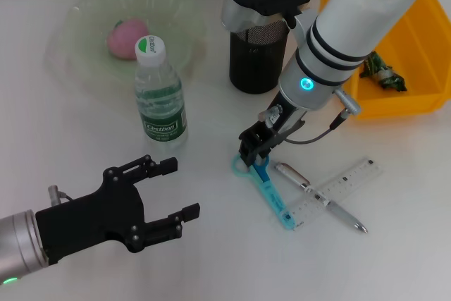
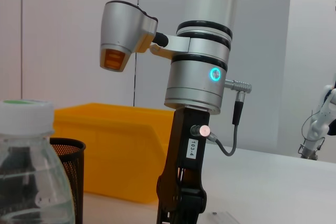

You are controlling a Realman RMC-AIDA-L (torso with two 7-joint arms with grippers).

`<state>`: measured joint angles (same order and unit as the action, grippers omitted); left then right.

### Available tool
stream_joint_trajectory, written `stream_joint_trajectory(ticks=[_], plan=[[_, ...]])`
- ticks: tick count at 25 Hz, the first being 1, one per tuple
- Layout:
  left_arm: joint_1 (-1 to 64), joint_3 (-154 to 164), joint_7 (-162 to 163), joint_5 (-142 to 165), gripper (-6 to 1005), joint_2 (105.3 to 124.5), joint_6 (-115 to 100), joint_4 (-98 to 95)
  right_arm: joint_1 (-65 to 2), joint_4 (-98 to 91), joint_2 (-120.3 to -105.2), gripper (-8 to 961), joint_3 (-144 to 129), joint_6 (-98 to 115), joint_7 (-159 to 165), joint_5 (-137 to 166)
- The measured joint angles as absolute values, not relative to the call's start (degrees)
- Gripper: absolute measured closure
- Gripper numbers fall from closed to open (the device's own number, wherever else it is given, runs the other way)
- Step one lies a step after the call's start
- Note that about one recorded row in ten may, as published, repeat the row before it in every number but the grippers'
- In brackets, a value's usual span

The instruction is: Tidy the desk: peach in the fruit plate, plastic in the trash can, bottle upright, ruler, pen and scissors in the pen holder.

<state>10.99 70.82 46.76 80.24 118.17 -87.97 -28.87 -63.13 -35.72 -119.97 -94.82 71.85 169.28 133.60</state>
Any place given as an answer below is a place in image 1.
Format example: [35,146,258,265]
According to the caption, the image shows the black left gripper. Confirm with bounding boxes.
[35,154,202,266]

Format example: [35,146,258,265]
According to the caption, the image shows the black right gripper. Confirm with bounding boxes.
[238,93,306,168]

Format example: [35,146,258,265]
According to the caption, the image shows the clear silver pen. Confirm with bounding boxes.
[273,161,369,234]

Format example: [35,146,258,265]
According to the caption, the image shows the teal blue scissors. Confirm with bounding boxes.
[230,152,295,231]

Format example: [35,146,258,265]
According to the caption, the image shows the clear green-label water bottle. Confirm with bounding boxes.
[133,35,188,145]

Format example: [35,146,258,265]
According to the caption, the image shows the green plastic wrapper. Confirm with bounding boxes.
[359,50,408,92]

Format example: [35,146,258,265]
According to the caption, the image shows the pink toy peach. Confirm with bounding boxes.
[106,18,149,61]

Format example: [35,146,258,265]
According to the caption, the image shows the black mesh pen holder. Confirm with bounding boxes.
[228,20,289,94]

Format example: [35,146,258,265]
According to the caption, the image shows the transparent plastic ruler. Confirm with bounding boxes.
[283,156,384,233]

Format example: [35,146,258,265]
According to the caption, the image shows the pale green fruit plate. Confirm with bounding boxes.
[44,0,209,96]

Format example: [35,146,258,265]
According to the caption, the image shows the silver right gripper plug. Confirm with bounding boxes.
[258,104,283,128]

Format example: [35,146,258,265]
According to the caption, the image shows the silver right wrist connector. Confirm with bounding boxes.
[333,89,363,119]

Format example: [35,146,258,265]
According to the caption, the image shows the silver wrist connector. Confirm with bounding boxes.
[47,184,74,207]
[333,89,363,119]

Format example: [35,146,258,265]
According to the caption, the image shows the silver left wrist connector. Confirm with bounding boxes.
[47,184,74,207]

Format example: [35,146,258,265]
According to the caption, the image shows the yellow plastic bin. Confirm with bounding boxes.
[319,0,451,121]

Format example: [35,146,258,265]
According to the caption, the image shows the grey right wrist cable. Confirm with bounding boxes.
[285,109,350,146]

